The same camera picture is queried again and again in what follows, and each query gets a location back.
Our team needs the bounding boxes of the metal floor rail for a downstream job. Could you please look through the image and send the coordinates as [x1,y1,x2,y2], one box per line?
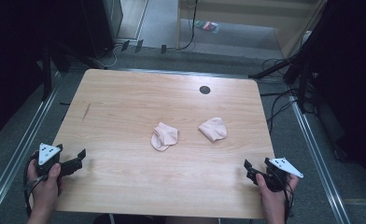
[0,70,63,220]
[289,92,353,224]

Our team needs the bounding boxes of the person's right hand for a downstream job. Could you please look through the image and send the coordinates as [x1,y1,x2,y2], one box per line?
[255,172,300,224]

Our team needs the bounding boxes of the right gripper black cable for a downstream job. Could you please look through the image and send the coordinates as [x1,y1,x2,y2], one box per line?
[273,169,296,224]

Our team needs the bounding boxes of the black floor cables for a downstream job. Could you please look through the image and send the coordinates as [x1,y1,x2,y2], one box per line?
[259,56,306,135]

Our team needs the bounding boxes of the white cable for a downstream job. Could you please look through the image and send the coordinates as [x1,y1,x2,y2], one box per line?
[91,43,123,70]

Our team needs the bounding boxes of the colourful packet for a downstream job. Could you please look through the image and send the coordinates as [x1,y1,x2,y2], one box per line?
[194,20,221,35]

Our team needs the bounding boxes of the person's left hand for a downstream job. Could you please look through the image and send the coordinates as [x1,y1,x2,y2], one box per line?
[26,158,63,217]

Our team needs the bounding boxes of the black hanging cable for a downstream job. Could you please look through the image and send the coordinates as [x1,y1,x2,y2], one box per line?
[175,0,200,51]

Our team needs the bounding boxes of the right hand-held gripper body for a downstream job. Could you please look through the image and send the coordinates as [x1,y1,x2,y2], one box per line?
[246,157,304,193]

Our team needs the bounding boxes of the dark curtain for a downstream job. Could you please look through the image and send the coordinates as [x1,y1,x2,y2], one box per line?
[305,0,366,190]
[0,0,89,146]

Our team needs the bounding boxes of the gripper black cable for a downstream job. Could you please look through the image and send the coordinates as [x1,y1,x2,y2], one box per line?
[273,169,296,224]
[22,151,49,217]

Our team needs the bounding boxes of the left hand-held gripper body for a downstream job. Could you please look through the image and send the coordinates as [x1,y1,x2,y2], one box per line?
[35,142,83,179]

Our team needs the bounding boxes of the light wooden frame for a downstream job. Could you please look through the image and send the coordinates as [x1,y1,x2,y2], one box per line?
[176,0,329,60]

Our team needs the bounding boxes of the pink sock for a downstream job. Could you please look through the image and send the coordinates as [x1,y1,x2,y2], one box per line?
[150,121,179,152]
[198,117,229,143]

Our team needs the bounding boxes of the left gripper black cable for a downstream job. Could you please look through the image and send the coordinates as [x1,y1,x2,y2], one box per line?
[22,151,49,217]

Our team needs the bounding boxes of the dark cabinet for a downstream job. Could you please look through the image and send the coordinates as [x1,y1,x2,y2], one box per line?
[79,0,124,60]

